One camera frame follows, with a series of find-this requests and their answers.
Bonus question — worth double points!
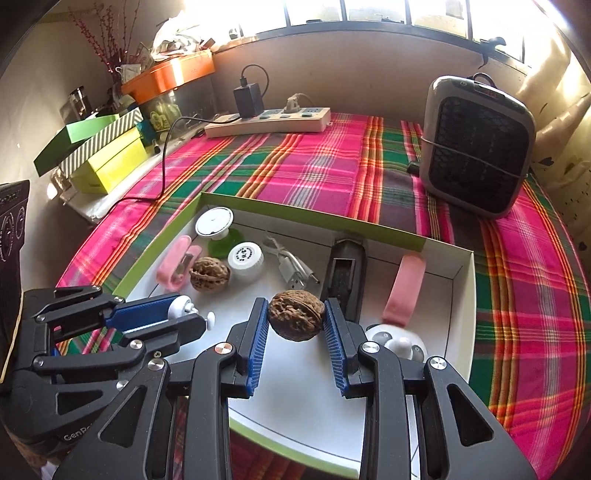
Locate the walnut with holes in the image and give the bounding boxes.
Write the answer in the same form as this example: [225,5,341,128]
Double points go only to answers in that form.
[189,257,230,292]

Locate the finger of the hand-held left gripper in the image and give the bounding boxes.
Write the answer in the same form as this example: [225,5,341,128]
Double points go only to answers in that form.
[32,316,207,374]
[32,286,178,332]

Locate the pink green plaid blanket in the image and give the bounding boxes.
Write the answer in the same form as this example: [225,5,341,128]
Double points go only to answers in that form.
[55,113,591,480]

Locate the green white round stand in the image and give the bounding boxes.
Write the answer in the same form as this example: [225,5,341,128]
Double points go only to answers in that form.
[195,206,245,259]

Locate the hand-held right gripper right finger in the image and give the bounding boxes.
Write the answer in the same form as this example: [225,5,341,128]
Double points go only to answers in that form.
[323,298,539,480]

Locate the small white egg-shaped gadget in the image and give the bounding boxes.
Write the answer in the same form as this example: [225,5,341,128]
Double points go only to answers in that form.
[167,295,216,330]

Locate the glass jar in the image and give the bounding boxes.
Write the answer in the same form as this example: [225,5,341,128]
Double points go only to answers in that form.
[141,92,183,134]

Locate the black power cord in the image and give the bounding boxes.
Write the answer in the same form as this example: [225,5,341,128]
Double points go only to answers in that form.
[106,116,241,202]

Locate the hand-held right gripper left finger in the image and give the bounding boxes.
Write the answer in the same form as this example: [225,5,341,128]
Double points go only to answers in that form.
[51,296,271,480]

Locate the pile of paper clutter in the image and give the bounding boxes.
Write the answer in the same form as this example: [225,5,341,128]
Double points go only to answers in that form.
[134,21,218,63]

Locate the red flower branches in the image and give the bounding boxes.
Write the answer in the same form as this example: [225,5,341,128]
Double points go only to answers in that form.
[76,4,139,86]

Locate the black charger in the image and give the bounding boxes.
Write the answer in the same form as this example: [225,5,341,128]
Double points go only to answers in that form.
[233,83,265,118]

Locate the round brown walnut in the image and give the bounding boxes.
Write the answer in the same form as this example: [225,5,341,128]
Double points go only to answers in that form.
[268,290,326,342]

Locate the white round face gadget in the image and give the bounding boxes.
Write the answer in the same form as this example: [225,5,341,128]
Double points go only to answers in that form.
[365,323,428,363]

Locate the orange box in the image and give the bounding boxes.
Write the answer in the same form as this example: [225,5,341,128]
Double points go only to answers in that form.
[121,50,216,104]

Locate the small pink clip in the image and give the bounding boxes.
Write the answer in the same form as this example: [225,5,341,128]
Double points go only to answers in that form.
[382,253,426,329]

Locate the black battery device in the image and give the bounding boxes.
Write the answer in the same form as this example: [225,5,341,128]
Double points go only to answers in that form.
[321,236,368,324]

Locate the cream heart-print curtain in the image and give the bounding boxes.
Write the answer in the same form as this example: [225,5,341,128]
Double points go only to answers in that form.
[517,0,591,259]

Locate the white round jar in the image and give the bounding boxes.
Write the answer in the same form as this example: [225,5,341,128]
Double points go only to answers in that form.
[228,241,265,277]

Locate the striped box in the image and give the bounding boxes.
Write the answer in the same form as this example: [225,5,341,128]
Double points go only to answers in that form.
[59,107,144,176]

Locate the large pink clip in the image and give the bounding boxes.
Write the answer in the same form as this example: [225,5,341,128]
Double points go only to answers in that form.
[156,235,203,291]

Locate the grey desk heater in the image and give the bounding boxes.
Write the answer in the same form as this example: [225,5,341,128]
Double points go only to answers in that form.
[419,74,537,219]

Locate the green cardboard box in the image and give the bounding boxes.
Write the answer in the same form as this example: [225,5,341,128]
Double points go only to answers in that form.
[111,191,476,478]

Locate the black charger cable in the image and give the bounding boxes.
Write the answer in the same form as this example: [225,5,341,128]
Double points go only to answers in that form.
[240,64,269,88]

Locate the barred window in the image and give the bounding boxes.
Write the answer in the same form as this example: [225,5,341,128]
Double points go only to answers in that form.
[185,0,536,61]

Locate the white usb cable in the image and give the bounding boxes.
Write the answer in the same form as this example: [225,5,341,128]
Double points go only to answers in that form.
[263,234,321,291]

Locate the beige power strip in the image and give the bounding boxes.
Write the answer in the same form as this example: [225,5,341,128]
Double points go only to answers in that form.
[204,107,332,138]

